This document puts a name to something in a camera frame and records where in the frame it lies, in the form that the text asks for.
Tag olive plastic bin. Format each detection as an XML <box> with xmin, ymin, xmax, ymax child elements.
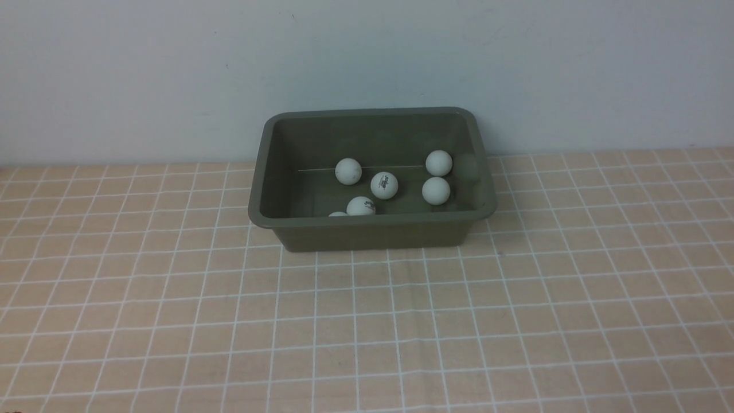
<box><xmin>248</xmin><ymin>107</ymin><xmax>498</xmax><ymax>252</ymax></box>

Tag checkered orange tablecloth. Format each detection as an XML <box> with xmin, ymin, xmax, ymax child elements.
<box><xmin>1</xmin><ymin>148</ymin><xmax>733</xmax><ymax>412</ymax></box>

